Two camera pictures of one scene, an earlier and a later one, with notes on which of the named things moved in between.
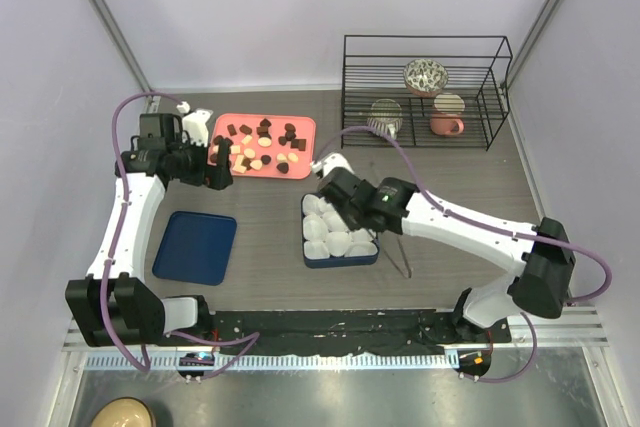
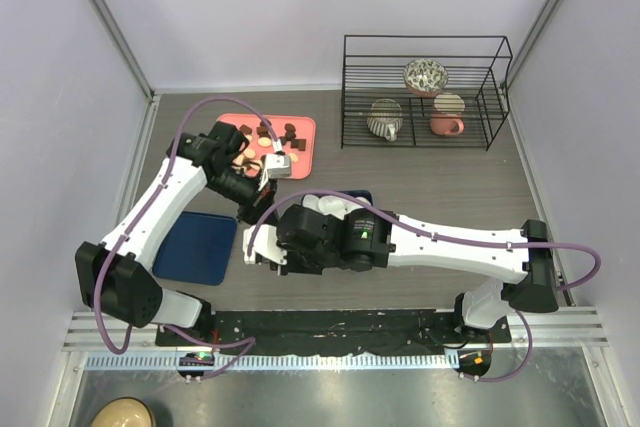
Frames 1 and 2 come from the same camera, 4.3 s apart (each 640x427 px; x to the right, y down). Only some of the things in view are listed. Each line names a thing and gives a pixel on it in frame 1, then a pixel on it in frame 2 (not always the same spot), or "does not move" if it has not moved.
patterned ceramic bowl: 425,77 does not move
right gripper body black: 352,220 -> 301,262
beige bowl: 123,412 does not move
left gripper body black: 190,161 -> 243,190
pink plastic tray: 266,145 does not move
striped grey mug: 386,116 does not move
